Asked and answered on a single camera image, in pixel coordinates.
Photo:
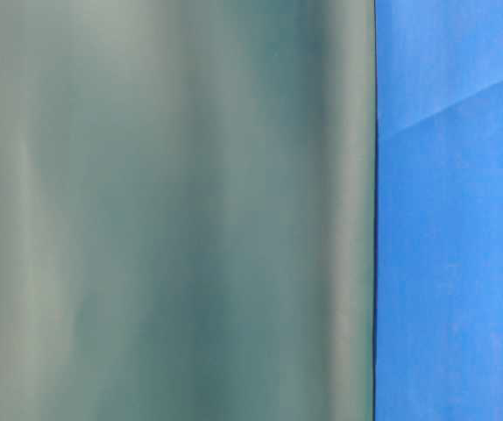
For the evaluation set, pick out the green backdrop sheet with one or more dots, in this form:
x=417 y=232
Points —
x=186 y=210

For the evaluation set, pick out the blue table cloth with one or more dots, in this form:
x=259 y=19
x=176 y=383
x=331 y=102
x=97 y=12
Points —
x=439 y=327

